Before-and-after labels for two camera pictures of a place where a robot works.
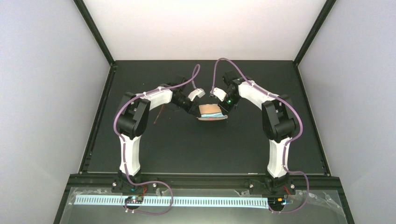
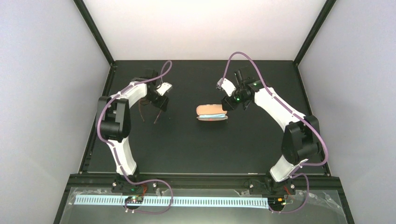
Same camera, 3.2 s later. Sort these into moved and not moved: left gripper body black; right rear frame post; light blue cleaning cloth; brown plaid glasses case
Moved: left gripper body black
Not moved: brown plaid glasses case; light blue cleaning cloth; right rear frame post
